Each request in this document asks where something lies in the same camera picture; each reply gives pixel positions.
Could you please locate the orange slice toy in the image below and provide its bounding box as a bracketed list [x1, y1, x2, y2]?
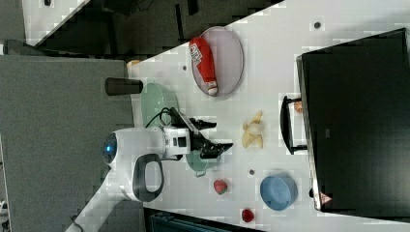
[294, 101, 303, 113]

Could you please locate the black silver toaster oven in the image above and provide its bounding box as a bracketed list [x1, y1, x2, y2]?
[280, 28, 410, 221]

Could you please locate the green perforated colander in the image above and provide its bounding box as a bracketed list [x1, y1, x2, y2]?
[141, 83, 179, 127]

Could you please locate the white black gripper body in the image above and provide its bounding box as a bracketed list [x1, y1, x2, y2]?
[163, 127, 204, 159]

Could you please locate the black cable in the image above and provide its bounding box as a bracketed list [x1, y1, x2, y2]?
[144, 106, 177, 129]

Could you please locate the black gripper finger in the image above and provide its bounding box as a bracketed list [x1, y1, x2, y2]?
[200, 143, 233, 159]
[190, 118, 217, 131]

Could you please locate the dark cylinder post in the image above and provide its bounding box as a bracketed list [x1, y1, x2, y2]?
[104, 77, 143, 96]

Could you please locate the red plush ketchup bottle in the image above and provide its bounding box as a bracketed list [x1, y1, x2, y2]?
[189, 37, 219, 96]

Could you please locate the green metal mug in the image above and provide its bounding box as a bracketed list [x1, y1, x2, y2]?
[186, 151, 220, 178]

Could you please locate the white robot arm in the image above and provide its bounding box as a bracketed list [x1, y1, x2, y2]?
[65, 118, 232, 232]

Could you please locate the grey round plate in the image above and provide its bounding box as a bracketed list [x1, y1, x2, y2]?
[191, 26, 244, 97]

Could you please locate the small red strawberry toy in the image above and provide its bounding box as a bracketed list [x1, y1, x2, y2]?
[242, 209, 254, 223]

